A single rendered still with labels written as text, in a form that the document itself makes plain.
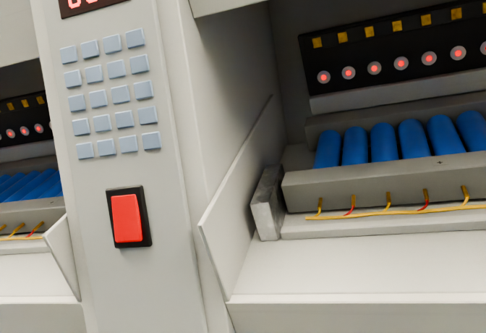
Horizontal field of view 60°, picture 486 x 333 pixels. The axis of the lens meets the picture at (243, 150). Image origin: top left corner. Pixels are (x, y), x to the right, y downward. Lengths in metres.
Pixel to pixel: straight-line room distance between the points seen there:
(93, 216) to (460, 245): 0.20
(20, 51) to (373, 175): 0.23
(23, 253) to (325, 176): 0.24
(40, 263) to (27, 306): 0.04
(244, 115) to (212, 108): 0.06
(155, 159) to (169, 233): 0.04
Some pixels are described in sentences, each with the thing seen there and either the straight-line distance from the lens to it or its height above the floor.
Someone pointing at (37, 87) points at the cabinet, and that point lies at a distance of 0.56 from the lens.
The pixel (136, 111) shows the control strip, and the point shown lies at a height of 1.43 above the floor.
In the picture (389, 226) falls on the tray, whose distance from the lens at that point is 0.25.
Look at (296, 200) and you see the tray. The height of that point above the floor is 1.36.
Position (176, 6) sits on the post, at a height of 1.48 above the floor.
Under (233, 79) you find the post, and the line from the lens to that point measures 0.28.
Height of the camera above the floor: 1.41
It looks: 3 degrees down
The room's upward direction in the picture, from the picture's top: 8 degrees counter-clockwise
